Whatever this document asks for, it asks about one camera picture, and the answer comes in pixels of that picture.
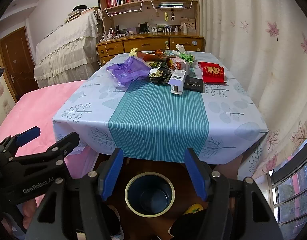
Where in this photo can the round dark blue trash bin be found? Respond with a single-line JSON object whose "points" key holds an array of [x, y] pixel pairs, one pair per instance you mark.
{"points": [[149, 194]]}

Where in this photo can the person's left hand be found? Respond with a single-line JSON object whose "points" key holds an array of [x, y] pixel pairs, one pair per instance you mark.
{"points": [[29, 209]]}

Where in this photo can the wooden bookshelf with books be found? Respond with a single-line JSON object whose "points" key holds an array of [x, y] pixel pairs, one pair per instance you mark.
{"points": [[126, 14]]}

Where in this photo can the teal striped leafy tablecloth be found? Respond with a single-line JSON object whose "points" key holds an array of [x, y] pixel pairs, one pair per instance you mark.
{"points": [[148, 122]]}

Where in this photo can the lace covered piano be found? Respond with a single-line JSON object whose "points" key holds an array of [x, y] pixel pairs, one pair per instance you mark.
{"points": [[69, 53]]}

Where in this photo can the pink white milk carton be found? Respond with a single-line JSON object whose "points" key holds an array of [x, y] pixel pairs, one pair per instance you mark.
{"points": [[176, 63]]}

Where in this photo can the black talon box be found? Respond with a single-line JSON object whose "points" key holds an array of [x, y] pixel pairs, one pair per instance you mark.
{"points": [[194, 84]]}

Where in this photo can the yellow paper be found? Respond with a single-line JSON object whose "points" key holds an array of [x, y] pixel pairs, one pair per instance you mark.
{"points": [[133, 52]]}

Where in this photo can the window with bars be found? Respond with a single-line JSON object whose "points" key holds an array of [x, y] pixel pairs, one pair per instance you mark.
{"points": [[289, 188]]}

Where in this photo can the black gold snack wrapper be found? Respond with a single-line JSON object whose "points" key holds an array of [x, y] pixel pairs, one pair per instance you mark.
{"points": [[160, 75]]}

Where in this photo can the white small carton box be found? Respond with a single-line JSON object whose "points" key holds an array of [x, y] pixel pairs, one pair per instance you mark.
{"points": [[177, 81]]}

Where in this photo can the green wrapper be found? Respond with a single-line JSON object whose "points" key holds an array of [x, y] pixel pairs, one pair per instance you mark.
{"points": [[187, 57]]}

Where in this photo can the purple plastic bag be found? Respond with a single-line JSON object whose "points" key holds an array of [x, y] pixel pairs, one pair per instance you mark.
{"points": [[130, 70]]}

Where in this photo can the pink bed cover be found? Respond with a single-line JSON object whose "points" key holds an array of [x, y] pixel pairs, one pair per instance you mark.
{"points": [[37, 108]]}

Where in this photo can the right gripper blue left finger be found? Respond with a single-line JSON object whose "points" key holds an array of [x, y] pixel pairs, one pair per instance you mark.
{"points": [[109, 173]]}

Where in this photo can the brown wooden door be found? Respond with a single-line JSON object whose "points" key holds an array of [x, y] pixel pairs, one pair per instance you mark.
{"points": [[18, 62]]}

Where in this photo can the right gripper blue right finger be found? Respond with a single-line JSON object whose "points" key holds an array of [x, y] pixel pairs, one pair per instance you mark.
{"points": [[199, 173]]}

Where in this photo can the orange snack wrapper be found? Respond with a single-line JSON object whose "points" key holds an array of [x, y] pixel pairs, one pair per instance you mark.
{"points": [[156, 55]]}

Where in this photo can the green pistachio chocolate box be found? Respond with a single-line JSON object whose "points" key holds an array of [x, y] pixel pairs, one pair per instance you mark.
{"points": [[158, 64]]}

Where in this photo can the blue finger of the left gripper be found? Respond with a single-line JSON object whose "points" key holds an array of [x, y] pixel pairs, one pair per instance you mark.
{"points": [[62, 147], [27, 136]]}

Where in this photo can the floral cream curtain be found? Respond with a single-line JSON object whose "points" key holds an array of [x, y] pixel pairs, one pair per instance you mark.
{"points": [[263, 43]]}

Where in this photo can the red envelope packet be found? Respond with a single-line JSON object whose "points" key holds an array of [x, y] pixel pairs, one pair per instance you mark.
{"points": [[212, 73]]}

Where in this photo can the wooden desk with drawers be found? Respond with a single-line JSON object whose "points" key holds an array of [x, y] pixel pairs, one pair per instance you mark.
{"points": [[106, 50]]}

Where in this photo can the white tissue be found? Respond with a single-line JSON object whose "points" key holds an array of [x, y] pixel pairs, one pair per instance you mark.
{"points": [[181, 49]]}

